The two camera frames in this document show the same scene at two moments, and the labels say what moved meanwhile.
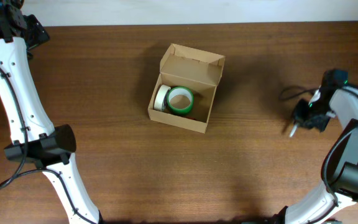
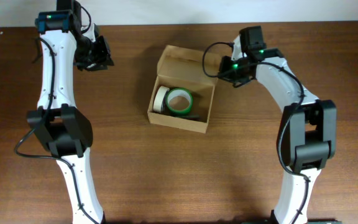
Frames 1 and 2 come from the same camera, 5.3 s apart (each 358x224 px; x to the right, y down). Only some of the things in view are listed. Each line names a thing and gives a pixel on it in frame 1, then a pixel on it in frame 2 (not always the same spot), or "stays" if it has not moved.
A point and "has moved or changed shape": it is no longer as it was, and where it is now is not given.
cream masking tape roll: (160, 97) stays
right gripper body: (314, 115) to (233, 70)
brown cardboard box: (199, 71) stays
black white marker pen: (293, 130) has moved or changed shape
